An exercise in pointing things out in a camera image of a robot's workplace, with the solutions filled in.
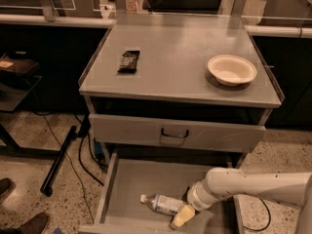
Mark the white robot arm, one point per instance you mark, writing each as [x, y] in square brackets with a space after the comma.
[222, 183]

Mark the blue label plastic bottle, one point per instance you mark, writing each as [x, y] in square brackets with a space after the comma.
[161, 204]

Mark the brown shoe lower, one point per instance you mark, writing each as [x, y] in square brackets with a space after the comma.
[36, 225]

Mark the brown shoe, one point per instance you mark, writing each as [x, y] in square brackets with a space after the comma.
[36, 225]
[6, 187]

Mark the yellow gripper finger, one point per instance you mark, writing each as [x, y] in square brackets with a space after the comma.
[184, 214]

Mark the white rail left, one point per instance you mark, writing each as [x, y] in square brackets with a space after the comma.
[59, 21]

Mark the white rail right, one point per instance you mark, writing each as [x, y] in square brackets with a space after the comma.
[278, 31]

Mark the dark side table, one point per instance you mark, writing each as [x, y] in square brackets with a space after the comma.
[12, 92]

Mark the white rail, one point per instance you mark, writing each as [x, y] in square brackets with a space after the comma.
[59, 21]
[278, 31]

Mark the white paper bowl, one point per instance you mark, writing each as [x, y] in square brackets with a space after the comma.
[231, 70]

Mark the grey drawer cabinet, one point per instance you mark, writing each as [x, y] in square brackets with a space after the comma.
[172, 80]

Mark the black metal stand leg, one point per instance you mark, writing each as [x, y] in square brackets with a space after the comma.
[47, 186]

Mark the black snack bar packet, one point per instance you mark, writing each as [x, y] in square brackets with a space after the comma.
[128, 62]

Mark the black drawer handle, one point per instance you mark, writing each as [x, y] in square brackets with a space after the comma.
[173, 135]

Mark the brown shoe upper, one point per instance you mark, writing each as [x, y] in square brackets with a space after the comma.
[6, 187]

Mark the grey top drawer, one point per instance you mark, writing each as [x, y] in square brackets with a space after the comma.
[202, 135]

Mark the open grey middle drawer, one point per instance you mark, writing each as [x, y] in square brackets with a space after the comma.
[120, 211]

